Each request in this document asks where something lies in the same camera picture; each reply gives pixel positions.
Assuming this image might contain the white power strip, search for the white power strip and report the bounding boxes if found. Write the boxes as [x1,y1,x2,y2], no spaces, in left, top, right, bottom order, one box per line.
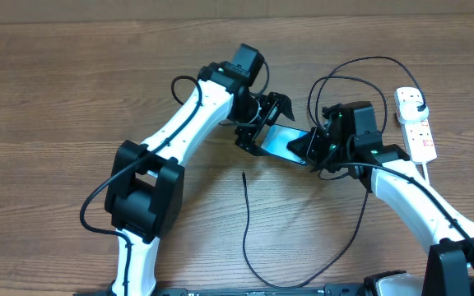
[393,86,439,166]

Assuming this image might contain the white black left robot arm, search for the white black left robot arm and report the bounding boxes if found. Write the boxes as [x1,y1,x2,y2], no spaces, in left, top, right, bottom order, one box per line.
[105,44,294,295]

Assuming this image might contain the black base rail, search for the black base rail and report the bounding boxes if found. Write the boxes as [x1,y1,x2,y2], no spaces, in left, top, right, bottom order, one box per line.
[73,281,369,296]

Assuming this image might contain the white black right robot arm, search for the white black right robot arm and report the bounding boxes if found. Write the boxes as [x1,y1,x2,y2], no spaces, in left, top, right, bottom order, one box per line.
[287,101,474,295]

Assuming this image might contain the white charger plug adapter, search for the white charger plug adapter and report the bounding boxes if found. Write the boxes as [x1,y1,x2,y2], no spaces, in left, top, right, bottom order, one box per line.
[397,101,430,125]

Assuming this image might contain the Galaxy smartphone blue screen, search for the Galaxy smartphone blue screen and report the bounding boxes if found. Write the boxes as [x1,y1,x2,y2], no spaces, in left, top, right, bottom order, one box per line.
[261,124,307,165]

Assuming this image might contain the black charger cable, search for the black charger cable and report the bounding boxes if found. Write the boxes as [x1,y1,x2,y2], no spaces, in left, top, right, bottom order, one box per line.
[241,56,428,289]

